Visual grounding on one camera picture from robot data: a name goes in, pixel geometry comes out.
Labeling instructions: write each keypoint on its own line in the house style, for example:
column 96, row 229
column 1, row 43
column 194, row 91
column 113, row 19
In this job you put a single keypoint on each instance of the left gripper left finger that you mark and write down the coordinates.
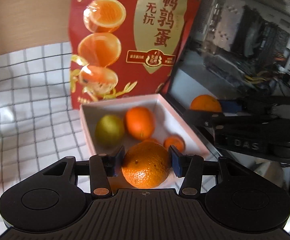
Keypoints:
column 102, row 166

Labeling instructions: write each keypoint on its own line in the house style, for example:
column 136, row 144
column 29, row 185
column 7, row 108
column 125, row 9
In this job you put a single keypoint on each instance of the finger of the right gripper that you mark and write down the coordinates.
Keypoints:
column 201, row 118
column 245, row 106

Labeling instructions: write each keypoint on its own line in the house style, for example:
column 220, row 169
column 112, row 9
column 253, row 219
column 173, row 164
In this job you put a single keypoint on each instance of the mandarin pair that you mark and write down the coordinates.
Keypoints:
column 174, row 140
column 140, row 122

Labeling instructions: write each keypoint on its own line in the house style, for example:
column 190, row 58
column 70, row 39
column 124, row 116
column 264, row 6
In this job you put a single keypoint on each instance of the white checkered tablecloth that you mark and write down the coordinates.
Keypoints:
column 38, row 125

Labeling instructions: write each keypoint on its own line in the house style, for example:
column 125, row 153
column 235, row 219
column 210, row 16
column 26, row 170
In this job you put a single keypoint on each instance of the red snack bag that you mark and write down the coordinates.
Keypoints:
column 125, row 48

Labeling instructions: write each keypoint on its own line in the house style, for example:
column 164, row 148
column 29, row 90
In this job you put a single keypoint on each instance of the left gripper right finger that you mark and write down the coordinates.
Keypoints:
column 188, row 167

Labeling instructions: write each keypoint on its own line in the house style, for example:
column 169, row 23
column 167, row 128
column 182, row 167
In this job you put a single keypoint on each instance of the glass computer case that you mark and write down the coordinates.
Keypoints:
column 236, row 48

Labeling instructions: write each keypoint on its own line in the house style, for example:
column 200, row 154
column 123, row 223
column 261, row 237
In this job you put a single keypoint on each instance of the large orange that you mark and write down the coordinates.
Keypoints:
column 146, row 165

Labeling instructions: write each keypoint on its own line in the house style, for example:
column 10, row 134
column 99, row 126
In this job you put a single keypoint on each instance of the pink cardboard box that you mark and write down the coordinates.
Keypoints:
column 168, row 122

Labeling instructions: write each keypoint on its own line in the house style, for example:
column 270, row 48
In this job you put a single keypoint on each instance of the large front mandarin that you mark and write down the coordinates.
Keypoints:
column 206, row 103

